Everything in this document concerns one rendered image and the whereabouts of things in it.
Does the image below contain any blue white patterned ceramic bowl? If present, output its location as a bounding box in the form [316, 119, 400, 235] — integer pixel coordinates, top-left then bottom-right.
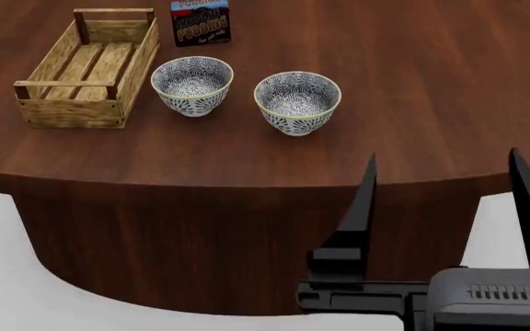
[150, 56, 236, 119]
[253, 70, 343, 138]

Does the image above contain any wooden slatted crate tray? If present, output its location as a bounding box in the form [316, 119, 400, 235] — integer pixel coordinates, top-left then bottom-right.
[13, 7, 161, 131]

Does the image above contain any chocolate pudding box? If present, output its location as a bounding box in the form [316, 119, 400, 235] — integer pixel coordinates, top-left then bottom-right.
[169, 0, 233, 49]

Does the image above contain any grey vented camera box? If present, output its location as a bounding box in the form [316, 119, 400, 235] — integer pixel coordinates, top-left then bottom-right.
[430, 268, 530, 331]

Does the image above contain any dark wooden table pedestal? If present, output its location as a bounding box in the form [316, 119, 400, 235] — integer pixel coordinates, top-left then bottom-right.
[9, 184, 483, 317]

